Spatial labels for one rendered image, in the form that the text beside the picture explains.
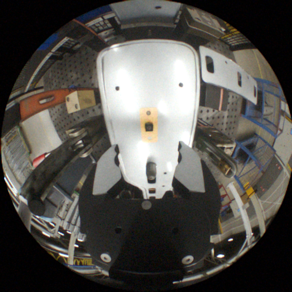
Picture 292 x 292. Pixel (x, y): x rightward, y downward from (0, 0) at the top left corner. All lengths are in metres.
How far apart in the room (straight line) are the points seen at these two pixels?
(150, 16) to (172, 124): 0.27
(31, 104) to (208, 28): 0.32
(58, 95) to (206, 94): 0.31
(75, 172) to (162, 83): 0.66
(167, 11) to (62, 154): 0.33
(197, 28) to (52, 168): 0.37
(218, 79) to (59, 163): 0.36
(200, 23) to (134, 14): 0.12
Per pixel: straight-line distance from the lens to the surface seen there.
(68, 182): 0.64
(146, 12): 0.25
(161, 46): 0.22
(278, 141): 8.04
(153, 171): 0.23
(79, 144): 0.19
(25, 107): 0.16
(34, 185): 0.17
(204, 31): 0.26
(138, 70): 0.19
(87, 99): 0.18
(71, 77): 0.73
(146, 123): 0.18
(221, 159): 0.21
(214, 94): 0.27
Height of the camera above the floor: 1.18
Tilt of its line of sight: 58 degrees down
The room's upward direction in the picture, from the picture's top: 178 degrees counter-clockwise
